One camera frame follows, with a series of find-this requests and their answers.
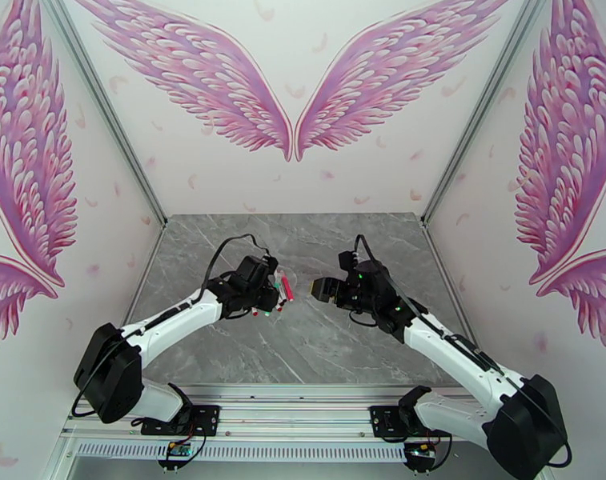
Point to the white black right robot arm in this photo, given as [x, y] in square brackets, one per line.
[528, 428]

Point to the aluminium frame post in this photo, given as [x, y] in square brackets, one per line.
[105, 106]
[483, 106]

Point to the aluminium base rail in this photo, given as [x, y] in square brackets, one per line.
[292, 418]

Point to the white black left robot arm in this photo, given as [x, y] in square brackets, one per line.
[107, 373]

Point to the small green circuit board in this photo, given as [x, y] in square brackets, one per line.
[178, 449]
[420, 449]

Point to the clear plastic film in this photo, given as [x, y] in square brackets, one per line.
[295, 281]

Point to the pink highlighter pen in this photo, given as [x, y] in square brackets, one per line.
[286, 287]

